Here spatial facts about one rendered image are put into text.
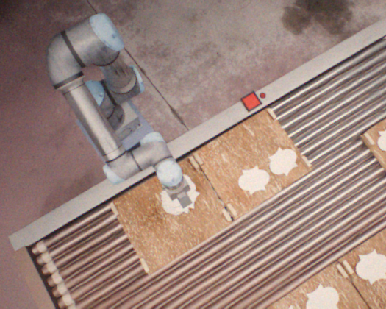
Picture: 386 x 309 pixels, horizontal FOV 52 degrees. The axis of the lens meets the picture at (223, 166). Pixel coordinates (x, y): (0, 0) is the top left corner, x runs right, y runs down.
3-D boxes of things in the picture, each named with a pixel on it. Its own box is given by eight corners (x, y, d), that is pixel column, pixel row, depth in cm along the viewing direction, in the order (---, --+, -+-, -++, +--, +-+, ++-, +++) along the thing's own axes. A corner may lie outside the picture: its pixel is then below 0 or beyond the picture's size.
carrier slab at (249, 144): (192, 154, 175) (191, 154, 173) (267, 108, 181) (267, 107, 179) (234, 220, 167) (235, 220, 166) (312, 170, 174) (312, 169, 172)
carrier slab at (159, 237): (109, 203, 169) (109, 203, 167) (192, 156, 175) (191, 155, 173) (148, 275, 161) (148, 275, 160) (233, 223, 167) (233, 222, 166)
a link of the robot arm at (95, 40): (104, 85, 165) (54, 23, 111) (136, 69, 166) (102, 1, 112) (118, 109, 164) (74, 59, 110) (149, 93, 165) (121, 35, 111)
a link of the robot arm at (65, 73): (21, 48, 108) (114, 192, 126) (57, 31, 109) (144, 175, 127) (30, 48, 119) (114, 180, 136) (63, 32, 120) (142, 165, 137)
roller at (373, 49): (34, 246, 169) (29, 246, 164) (389, 36, 196) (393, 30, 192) (39, 256, 167) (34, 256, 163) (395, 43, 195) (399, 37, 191)
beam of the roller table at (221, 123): (14, 237, 171) (6, 235, 166) (386, 20, 201) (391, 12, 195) (22, 254, 170) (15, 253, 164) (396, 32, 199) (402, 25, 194)
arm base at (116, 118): (85, 112, 175) (76, 103, 165) (115, 96, 176) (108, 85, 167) (100, 139, 170) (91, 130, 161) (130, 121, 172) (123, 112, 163)
